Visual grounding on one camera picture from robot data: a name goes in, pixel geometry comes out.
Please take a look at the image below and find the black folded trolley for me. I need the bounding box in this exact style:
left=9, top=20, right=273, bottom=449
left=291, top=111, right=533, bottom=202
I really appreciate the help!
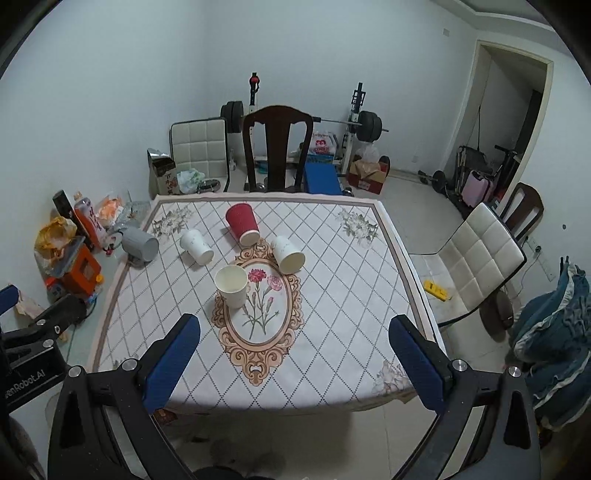
left=455, top=145, right=491, bottom=195

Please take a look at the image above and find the brown cardboard box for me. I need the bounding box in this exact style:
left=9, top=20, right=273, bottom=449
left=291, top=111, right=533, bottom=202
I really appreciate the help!
left=346, top=156, right=391, bottom=195

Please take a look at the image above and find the dark wooden chair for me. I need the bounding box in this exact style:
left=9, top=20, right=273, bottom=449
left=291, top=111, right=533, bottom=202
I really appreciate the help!
left=499, top=182, right=544, bottom=241
left=242, top=105, right=315, bottom=193

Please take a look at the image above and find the red and white plastic bag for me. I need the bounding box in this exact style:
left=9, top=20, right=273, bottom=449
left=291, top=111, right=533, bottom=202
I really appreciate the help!
left=308, top=131, right=338, bottom=158

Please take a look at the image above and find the black scooter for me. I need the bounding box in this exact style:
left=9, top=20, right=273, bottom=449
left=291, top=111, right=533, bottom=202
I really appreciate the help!
left=493, top=145, right=523, bottom=186

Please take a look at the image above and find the cream door frame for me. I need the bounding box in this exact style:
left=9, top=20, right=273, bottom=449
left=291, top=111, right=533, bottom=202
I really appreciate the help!
left=443, top=41, right=555, bottom=185

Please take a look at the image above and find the black box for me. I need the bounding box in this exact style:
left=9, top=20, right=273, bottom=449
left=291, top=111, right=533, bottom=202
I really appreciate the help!
left=52, top=190, right=77, bottom=223

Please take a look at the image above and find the orange box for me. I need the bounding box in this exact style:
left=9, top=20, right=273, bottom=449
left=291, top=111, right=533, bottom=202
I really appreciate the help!
left=46, top=240, right=103, bottom=301

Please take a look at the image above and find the black barbell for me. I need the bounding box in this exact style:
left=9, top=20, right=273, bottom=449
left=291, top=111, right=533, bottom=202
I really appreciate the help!
left=220, top=100, right=389, bottom=142

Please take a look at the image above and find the pink suitcase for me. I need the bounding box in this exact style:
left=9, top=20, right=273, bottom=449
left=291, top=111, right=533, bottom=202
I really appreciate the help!
left=462, top=170, right=492, bottom=208

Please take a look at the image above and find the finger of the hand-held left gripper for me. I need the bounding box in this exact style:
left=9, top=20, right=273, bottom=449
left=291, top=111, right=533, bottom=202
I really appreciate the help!
left=0, top=285, right=20, bottom=317
left=18, top=294, right=89, bottom=347

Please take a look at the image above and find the yellow tool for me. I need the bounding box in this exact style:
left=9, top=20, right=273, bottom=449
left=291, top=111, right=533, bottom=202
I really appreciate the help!
left=425, top=279, right=451, bottom=302

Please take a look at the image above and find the green and white plastic bag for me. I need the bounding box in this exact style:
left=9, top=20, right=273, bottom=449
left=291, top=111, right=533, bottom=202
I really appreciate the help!
left=177, top=168, right=206, bottom=195

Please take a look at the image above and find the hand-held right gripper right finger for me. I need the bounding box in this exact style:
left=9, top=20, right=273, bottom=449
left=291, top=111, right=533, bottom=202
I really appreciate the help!
left=388, top=315, right=541, bottom=480

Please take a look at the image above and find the white power strip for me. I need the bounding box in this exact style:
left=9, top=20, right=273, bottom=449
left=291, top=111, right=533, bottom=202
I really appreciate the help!
left=526, top=237, right=555, bottom=280

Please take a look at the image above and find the red paper cup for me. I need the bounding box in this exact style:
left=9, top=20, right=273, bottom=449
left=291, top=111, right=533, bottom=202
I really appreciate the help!
left=225, top=203, right=262, bottom=246

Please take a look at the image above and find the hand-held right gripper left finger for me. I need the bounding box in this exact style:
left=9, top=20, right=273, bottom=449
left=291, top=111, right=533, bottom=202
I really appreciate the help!
left=48, top=313, right=201, bottom=480

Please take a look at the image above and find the white paper cup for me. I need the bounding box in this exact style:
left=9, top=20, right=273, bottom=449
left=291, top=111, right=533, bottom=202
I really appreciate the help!
left=180, top=229, right=215, bottom=265
left=270, top=235, right=306, bottom=274
left=214, top=265, right=249, bottom=309

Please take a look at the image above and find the orange snack packet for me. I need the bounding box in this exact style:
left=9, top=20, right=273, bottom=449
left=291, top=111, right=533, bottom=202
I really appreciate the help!
left=97, top=194, right=125, bottom=229

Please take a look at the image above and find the white padded chair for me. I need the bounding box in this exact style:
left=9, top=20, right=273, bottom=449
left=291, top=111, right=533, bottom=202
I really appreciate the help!
left=170, top=117, right=232, bottom=192
left=409, top=202, right=528, bottom=328

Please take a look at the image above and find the orange drink bottle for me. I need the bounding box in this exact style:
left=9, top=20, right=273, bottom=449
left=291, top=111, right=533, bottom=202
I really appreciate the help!
left=74, top=196, right=105, bottom=250

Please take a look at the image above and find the white barbell rack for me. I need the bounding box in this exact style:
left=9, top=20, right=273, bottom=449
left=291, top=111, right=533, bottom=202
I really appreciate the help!
left=245, top=71, right=366, bottom=178

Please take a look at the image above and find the open printed carton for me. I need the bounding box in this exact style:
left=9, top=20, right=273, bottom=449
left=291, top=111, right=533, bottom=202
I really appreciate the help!
left=147, top=148, right=178, bottom=197

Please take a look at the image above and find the floral printed tablecloth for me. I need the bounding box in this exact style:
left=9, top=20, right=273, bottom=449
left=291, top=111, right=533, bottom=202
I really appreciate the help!
left=90, top=194, right=446, bottom=412

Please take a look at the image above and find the blue weight bench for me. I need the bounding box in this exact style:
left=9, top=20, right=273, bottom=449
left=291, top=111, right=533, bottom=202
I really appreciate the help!
left=303, top=161, right=345, bottom=195

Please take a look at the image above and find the grey cup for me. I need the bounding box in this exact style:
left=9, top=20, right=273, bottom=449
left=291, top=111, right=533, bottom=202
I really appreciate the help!
left=121, top=226, right=160, bottom=265

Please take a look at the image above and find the orange plastic bag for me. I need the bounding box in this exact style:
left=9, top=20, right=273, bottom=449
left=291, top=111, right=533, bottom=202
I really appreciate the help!
left=36, top=217, right=78, bottom=278

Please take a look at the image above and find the blue denim cloth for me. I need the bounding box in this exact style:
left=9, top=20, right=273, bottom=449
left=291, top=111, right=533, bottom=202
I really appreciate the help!
left=510, top=263, right=591, bottom=431

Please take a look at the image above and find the black dumbbell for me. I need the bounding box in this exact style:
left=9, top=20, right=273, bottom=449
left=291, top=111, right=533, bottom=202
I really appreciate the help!
left=418, top=170, right=447, bottom=193

